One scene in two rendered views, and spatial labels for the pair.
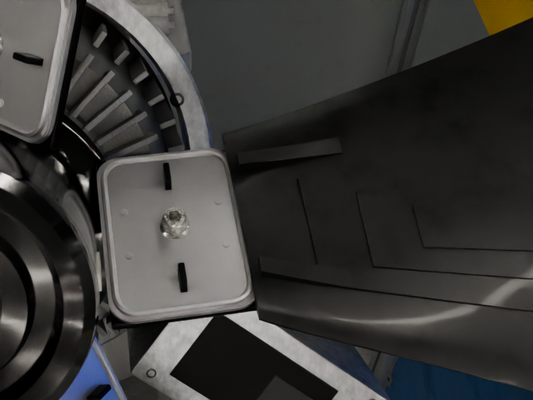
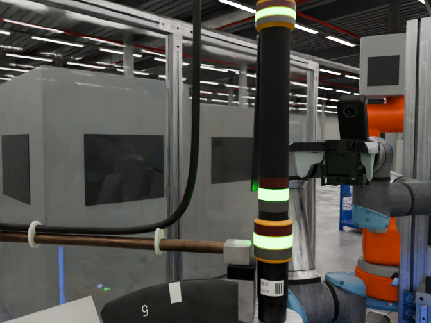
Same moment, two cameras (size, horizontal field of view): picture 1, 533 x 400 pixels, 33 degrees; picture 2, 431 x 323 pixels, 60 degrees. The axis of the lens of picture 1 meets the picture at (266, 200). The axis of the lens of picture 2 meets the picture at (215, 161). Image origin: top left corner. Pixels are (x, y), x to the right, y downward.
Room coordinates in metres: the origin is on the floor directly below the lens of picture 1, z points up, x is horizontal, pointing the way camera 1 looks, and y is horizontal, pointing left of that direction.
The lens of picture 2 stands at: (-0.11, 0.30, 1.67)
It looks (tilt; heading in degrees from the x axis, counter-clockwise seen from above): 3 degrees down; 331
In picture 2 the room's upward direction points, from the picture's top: straight up
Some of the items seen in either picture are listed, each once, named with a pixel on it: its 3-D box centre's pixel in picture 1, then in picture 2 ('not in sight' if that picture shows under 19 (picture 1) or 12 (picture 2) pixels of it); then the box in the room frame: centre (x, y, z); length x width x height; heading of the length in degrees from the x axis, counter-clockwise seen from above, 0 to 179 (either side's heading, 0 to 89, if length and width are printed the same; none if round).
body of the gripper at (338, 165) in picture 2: not in sight; (350, 160); (0.36, -0.24, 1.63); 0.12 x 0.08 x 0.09; 116
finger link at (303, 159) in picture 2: not in sight; (302, 159); (0.37, -0.13, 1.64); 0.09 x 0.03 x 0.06; 86
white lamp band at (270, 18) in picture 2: not in sight; (275, 24); (0.23, 0.04, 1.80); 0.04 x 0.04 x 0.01
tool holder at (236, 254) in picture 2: not in sight; (263, 286); (0.23, 0.05, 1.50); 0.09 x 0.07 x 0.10; 51
